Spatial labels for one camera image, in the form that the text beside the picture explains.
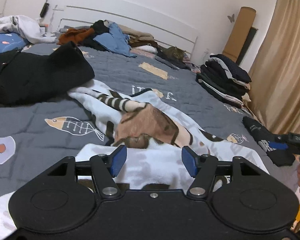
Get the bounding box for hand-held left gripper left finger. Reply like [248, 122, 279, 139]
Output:
[44, 145, 127, 199]

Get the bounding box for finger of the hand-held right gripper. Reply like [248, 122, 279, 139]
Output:
[268, 135, 290, 152]

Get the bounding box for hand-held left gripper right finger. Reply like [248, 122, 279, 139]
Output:
[181, 146, 265, 200]

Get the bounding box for white printed fleece blanket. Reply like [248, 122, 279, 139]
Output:
[0, 79, 270, 233]

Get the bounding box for stack of folded clothes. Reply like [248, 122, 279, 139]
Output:
[196, 54, 252, 108]

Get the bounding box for beige folded clothes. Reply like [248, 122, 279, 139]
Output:
[120, 26, 160, 54]

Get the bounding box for black printed t-shirt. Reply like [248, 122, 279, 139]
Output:
[242, 116, 296, 167]

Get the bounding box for beige curtain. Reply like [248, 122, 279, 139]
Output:
[247, 0, 300, 140]

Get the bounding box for grey printed bed quilt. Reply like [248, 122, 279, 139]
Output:
[0, 42, 300, 205]

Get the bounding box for black board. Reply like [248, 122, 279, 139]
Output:
[236, 26, 258, 64]

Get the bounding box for tabby cat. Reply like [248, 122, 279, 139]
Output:
[162, 46, 185, 61]

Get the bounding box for white folded cloth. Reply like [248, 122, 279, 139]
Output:
[135, 45, 157, 53]

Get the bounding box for black coat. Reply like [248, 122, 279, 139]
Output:
[0, 41, 95, 107]

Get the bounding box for blue denim shirt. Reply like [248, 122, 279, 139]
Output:
[93, 22, 137, 58]

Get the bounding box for rust brown sweater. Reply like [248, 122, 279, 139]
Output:
[57, 28, 95, 46]

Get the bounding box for black garment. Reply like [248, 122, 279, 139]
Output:
[79, 20, 110, 52]

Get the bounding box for white headboard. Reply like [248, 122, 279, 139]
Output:
[50, 0, 198, 62]

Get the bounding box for light grey hoodie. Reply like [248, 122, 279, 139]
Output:
[0, 15, 57, 44]

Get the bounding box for blue printed pillow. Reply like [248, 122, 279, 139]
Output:
[0, 32, 28, 55]

